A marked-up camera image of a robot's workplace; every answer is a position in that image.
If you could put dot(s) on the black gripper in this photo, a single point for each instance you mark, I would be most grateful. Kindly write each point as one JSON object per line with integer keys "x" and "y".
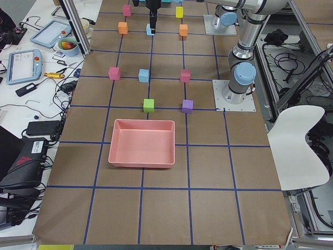
{"x": 153, "y": 5}

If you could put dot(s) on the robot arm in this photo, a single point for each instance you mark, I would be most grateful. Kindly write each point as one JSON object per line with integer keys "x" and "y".
{"x": 225, "y": 17}
{"x": 241, "y": 70}

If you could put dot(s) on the orange block near arm bases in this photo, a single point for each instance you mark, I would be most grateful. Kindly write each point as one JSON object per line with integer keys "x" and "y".
{"x": 183, "y": 30}

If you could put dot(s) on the yellow block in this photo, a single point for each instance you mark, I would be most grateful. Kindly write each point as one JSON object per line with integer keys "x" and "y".
{"x": 179, "y": 12}

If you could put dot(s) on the pink block right far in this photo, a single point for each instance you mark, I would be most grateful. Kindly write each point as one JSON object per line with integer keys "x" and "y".
{"x": 126, "y": 9}

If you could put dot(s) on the orange block far side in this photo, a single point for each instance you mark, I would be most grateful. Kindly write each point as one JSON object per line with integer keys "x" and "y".
{"x": 123, "y": 27}

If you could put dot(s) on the cream bowl with lemon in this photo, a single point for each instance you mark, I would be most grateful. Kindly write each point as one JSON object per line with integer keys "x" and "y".
{"x": 87, "y": 28}

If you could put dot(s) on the pink block left far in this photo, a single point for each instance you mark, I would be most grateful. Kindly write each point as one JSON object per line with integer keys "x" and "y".
{"x": 114, "y": 73}

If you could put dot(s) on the pink block near base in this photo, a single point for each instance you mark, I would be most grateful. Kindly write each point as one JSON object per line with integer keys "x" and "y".
{"x": 185, "y": 75}

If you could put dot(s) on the blue bowl with fruit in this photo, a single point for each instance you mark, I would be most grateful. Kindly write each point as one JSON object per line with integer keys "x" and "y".
{"x": 68, "y": 46}

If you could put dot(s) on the green block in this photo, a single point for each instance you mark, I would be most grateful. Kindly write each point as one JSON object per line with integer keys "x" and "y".
{"x": 149, "y": 105}

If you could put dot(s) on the purple block near pink tray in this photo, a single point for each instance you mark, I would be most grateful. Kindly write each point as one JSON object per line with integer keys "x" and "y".
{"x": 187, "y": 106}

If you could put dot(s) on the teach pendant tablet far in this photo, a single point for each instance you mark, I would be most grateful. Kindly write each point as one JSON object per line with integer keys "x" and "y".
{"x": 49, "y": 35}

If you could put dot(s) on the teach pendant tablet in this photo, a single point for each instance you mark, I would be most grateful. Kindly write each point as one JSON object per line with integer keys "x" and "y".
{"x": 49, "y": 35}
{"x": 24, "y": 66}

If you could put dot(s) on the scissors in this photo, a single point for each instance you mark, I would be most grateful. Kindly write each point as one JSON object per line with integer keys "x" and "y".
{"x": 65, "y": 66}

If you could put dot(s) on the pink tray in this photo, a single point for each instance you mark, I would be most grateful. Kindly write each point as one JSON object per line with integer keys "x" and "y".
{"x": 142, "y": 143}

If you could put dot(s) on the teach pendant tablet near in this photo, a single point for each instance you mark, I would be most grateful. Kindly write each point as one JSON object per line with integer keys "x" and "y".
{"x": 24, "y": 66}

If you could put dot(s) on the black power adapter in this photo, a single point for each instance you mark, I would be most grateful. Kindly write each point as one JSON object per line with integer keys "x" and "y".
{"x": 36, "y": 128}

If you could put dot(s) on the black computer box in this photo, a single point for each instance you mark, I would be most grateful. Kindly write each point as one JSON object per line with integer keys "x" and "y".
{"x": 26, "y": 171}

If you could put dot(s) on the white chair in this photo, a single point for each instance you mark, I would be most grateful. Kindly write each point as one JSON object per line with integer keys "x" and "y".
{"x": 297, "y": 165}

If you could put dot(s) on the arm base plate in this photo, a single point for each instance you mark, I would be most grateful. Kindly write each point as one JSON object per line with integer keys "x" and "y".
{"x": 247, "y": 104}
{"x": 213, "y": 27}

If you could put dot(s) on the aluminium frame post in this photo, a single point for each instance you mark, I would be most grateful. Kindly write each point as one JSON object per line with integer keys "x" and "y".
{"x": 73, "y": 18}

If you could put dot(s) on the gold screwdriver handle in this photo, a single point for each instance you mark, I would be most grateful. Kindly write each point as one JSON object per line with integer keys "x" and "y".
{"x": 54, "y": 75}

